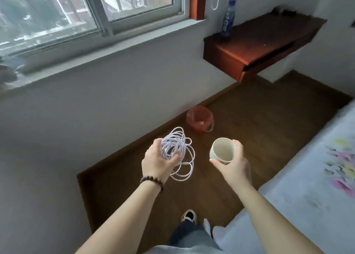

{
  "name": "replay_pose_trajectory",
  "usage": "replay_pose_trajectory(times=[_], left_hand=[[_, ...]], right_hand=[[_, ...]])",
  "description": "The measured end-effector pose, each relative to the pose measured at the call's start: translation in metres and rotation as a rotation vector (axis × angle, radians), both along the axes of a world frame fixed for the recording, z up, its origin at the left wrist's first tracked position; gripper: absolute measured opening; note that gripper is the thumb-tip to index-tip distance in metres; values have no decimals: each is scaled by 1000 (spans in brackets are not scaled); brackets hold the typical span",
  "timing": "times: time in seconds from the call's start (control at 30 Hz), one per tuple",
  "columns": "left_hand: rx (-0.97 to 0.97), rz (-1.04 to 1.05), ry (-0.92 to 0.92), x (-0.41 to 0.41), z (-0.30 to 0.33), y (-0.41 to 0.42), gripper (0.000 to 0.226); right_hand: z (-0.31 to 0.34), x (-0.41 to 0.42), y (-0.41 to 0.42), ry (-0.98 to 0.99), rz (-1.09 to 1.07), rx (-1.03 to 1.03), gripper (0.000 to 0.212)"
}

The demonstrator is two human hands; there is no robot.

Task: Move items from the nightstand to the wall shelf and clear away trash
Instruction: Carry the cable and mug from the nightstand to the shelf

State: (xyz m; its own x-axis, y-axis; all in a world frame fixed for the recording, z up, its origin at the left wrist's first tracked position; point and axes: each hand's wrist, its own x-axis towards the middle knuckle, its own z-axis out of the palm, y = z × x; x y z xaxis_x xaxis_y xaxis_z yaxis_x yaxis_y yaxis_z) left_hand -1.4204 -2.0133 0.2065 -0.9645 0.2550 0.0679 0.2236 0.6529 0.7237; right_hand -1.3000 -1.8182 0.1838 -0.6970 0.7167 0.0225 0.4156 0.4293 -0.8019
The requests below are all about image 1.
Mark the red waste bin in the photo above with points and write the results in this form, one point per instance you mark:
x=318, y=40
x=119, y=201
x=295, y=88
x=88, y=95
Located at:
x=199, y=119

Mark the blue capped water bottle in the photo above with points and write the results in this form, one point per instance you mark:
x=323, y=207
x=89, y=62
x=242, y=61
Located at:
x=228, y=21

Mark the white framed window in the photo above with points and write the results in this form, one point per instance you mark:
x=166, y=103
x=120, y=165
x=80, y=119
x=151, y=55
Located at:
x=97, y=21

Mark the person's left hand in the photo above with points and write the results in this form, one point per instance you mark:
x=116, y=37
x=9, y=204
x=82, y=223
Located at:
x=156, y=165

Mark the person's grey shirt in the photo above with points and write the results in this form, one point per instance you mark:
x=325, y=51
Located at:
x=180, y=249

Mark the person's right forearm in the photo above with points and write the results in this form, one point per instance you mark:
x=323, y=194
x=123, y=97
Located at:
x=277, y=226

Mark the white mug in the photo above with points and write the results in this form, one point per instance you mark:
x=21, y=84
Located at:
x=222, y=151

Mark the person's right hand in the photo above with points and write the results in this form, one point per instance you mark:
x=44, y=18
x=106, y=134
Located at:
x=237, y=173

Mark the red wooden desk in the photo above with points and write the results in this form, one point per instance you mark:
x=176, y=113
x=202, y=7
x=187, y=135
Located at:
x=263, y=40

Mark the bed with white floral sheet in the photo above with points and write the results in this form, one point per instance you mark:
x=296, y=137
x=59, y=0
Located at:
x=305, y=193

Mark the person's dark trousers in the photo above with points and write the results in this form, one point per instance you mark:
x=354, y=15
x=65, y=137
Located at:
x=191, y=235

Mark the black white sneaker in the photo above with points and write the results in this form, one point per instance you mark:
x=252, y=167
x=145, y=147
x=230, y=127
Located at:
x=189, y=216

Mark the person's left forearm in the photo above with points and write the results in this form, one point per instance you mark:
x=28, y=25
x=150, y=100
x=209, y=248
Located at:
x=122, y=223

